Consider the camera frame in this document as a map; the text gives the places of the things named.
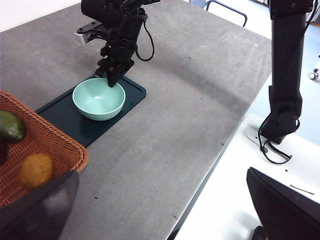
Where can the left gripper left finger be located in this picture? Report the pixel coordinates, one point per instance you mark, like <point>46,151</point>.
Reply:
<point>37,217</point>

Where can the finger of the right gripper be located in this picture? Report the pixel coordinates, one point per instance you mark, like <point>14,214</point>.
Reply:
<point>115,78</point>

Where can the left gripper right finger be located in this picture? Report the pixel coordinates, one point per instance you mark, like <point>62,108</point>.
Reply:
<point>287,212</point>

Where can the teal ribbed bowl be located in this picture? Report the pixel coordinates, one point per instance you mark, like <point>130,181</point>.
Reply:
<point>100,110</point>

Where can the orange-brown oval fruit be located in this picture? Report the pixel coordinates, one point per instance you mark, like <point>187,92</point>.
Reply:
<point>35,170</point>

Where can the thin black stick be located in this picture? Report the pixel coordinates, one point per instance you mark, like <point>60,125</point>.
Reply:
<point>302,189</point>

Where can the black rectangular tray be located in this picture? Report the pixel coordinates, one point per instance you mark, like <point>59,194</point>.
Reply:
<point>62,120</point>

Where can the dark purple round fruit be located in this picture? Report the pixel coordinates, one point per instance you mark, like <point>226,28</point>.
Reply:
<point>2,152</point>

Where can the brown wicker basket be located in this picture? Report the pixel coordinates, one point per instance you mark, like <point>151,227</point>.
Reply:
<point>50,140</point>

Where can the green fruit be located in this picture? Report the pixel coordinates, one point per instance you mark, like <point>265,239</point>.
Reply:
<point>11,127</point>

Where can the grey caster wheel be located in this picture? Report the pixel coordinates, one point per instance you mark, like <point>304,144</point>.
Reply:
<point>313,75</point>

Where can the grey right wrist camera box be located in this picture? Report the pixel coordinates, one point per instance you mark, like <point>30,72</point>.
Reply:
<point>85,38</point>

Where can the black metal tube frame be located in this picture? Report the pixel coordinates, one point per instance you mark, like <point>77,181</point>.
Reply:
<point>246,18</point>

